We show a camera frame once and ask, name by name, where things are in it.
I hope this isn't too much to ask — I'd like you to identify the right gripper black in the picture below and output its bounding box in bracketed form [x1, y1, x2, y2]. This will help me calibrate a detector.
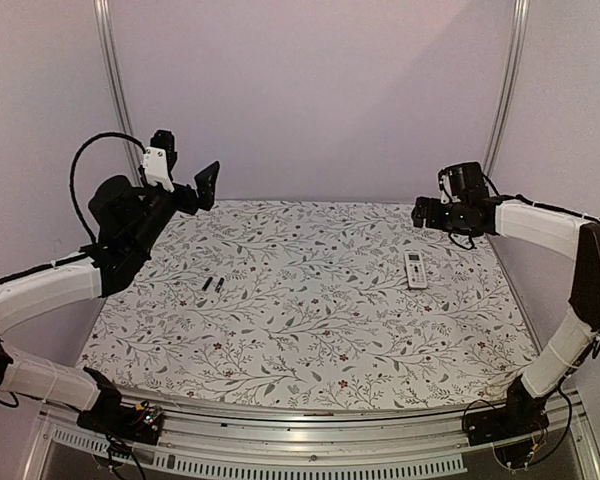
[413, 196, 470, 235]

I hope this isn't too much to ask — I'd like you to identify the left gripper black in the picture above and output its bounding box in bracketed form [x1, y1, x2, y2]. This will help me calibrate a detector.
[129, 160, 218, 254]

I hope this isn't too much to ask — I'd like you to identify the white remote control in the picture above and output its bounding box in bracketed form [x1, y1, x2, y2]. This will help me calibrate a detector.
[404, 251, 428, 289]

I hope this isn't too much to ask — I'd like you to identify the black AAA battery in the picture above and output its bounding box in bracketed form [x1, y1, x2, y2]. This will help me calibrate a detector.
[202, 277, 213, 291]
[214, 277, 225, 293]

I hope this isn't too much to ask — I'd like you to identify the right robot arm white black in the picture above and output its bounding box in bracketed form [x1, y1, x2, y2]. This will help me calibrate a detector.
[411, 195, 600, 436]

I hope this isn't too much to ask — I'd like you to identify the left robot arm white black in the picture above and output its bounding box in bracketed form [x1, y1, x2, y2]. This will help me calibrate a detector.
[0, 162, 220, 434]

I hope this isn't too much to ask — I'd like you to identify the floral patterned table mat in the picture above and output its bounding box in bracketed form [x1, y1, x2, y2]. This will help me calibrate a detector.
[79, 201, 537, 410]

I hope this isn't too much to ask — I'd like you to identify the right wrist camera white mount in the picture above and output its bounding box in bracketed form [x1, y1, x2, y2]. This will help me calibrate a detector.
[438, 162, 489, 205]

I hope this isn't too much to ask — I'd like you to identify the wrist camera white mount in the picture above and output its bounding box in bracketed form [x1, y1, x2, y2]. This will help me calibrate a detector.
[141, 130, 177, 193]
[438, 162, 489, 205]

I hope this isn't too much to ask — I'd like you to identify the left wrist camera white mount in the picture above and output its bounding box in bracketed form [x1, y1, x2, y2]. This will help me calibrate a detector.
[141, 130, 177, 193]

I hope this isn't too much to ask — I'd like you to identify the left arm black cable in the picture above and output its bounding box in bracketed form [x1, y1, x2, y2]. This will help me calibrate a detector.
[69, 131, 146, 241]

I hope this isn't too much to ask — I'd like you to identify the right aluminium frame post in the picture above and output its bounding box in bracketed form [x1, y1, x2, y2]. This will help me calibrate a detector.
[483, 0, 530, 176]

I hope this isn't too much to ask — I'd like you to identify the aluminium frame post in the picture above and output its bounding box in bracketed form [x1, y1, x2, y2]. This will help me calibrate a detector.
[483, 0, 530, 176]
[92, 0, 144, 174]

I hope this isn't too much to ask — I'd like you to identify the left aluminium frame post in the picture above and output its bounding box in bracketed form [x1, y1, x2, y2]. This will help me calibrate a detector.
[92, 0, 144, 174]

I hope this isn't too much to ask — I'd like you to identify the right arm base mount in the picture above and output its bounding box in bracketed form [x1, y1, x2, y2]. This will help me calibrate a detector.
[461, 397, 549, 446]

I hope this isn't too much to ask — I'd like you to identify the aluminium front rail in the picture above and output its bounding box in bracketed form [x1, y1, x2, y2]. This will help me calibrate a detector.
[21, 388, 600, 479]

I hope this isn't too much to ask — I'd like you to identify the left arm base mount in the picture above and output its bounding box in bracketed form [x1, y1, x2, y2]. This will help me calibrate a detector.
[77, 367, 164, 446]

